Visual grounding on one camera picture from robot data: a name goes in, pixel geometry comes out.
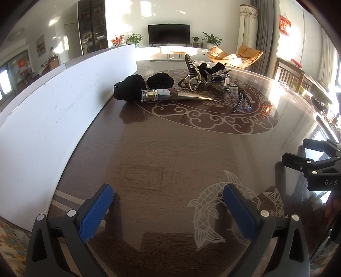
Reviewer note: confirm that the white door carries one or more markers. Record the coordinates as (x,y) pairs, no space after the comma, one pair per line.
(70,40)

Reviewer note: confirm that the silver horn-shaped bottle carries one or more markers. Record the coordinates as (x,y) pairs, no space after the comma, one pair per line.
(186,94)

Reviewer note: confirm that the printed cloth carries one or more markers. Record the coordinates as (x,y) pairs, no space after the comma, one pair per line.
(10,245)

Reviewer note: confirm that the red wall hanging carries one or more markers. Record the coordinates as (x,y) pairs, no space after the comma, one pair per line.
(285,25)

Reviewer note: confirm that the black rhinestone hair accessory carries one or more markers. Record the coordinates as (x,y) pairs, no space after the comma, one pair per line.
(130,88)

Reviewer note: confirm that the orange lounge chair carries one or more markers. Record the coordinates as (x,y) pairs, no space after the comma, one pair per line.
(217,53)
(247,53)

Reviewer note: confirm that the black fabric hair accessory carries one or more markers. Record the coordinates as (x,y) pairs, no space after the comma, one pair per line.
(159,80)

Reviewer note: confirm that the grey curtain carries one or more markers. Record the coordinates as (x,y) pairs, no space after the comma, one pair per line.
(266,40)

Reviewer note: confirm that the person's right hand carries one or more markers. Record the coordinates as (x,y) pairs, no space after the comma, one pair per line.
(333,211)

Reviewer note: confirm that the brown rhinestone hair clip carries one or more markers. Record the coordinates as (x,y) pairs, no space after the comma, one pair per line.
(191,66)

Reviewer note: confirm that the stool with hairpin legs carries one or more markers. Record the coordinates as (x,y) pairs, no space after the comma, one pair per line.
(173,52)

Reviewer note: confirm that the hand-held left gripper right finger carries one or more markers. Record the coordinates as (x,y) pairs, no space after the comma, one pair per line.
(242,213)

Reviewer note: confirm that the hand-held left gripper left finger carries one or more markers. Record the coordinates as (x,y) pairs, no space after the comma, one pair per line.
(96,213)

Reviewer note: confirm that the dark glass cabinet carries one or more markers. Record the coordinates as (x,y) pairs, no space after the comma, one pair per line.
(92,26)

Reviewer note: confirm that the red flower plant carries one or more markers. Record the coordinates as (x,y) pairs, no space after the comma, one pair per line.
(117,40)

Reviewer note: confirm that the wooden side cabinet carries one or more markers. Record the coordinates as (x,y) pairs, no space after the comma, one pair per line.
(50,66)

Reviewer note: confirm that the framed wall painting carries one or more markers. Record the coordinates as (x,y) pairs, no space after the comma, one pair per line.
(40,45)

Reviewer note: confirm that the black television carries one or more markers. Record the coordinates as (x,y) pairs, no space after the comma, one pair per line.
(169,33)

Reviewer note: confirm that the white television console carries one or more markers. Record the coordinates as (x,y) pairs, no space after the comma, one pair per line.
(149,52)

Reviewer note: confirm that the green potted plant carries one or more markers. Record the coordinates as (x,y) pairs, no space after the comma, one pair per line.
(134,38)

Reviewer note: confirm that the wooden chair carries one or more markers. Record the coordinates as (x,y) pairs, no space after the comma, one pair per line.
(287,70)

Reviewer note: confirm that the white standing air conditioner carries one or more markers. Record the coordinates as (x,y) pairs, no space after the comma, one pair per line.
(249,29)

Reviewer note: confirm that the white board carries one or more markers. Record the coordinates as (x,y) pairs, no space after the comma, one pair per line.
(53,119)

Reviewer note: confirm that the large leafy potted plant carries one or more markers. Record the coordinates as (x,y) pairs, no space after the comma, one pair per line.
(211,40)

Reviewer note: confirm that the red window poster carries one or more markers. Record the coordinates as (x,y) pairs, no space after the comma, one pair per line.
(22,65)

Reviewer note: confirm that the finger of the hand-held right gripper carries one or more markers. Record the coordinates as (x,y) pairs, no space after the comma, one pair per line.
(322,146)
(295,159)

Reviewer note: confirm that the brown patterned desktop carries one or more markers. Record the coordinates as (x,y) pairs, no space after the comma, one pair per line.
(170,149)

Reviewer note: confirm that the small potted plant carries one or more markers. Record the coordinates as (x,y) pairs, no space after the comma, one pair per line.
(195,40)

